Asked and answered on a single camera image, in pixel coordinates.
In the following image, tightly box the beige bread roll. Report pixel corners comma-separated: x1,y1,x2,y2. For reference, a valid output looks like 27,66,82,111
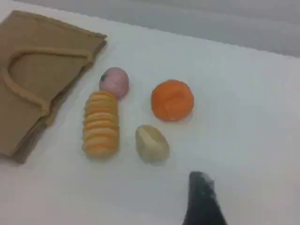
135,124,170,164

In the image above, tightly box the orange fruit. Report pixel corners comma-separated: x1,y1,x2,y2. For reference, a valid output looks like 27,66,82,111
151,79,195,122

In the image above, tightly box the brown jute bag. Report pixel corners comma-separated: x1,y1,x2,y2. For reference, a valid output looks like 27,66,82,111
0,9,108,164

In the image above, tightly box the long striped bread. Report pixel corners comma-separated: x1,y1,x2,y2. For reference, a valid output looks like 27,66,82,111
81,90,120,160

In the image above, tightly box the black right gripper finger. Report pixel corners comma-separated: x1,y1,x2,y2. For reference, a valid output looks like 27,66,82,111
181,171,229,225

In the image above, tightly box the pink peach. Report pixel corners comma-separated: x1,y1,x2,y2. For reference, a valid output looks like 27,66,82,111
98,67,130,99

